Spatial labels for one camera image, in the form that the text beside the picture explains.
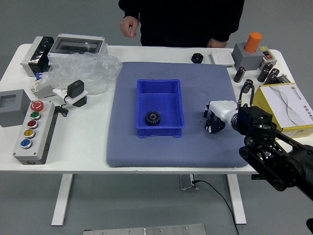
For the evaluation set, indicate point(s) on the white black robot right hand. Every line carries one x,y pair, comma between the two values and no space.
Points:
222,109

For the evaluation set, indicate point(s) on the big black gear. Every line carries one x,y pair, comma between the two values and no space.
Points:
153,118

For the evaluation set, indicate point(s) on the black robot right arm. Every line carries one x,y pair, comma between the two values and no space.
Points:
266,147

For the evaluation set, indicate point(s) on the black hex nut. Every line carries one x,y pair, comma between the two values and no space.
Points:
197,58

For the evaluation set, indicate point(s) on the blue plastic box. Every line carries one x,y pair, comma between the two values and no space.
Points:
160,100

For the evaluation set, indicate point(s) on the yellow white cardboard box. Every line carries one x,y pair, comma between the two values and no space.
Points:
288,105

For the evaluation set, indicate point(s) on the grey distribution box clear cover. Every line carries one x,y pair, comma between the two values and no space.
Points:
77,45

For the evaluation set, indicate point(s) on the grey five-button control box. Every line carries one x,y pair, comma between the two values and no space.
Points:
31,151

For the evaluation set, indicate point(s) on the blue-grey table mat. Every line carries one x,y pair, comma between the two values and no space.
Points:
190,151

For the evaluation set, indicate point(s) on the grey block with hole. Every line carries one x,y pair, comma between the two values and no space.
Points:
247,60

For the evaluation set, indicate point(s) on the person's left hand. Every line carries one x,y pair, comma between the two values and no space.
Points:
216,43

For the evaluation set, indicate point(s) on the person's hand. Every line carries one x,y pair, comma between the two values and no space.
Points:
128,27
216,43

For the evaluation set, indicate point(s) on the small black electronic component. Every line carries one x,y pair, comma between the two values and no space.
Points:
283,78

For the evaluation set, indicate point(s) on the orange cylinder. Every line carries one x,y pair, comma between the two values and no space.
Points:
253,42

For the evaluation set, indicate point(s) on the black table height controller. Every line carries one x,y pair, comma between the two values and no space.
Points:
255,177

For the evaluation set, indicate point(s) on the grey under-table power unit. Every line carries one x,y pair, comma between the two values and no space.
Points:
185,182

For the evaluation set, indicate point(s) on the white table leg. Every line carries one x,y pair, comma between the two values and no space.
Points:
62,198
237,200

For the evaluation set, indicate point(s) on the person's right hand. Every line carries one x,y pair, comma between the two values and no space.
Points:
128,27

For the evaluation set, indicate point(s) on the silver metal plate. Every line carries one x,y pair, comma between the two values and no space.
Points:
146,230

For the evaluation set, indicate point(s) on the clear plastic bag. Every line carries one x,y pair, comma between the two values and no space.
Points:
83,68

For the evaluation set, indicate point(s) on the black power adapter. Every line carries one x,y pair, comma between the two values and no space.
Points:
75,88

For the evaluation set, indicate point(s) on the white circuit breaker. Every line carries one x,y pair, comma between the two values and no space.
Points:
42,92

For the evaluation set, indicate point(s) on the grey hollow square block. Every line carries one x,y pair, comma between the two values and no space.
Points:
12,115

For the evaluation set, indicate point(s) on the white wall switch plate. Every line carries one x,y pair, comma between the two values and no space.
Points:
222,58

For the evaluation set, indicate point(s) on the white switch box red button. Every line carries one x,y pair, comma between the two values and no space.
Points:
267,55

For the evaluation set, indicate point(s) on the white black enclosure box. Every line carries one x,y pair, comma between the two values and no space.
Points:
36,56

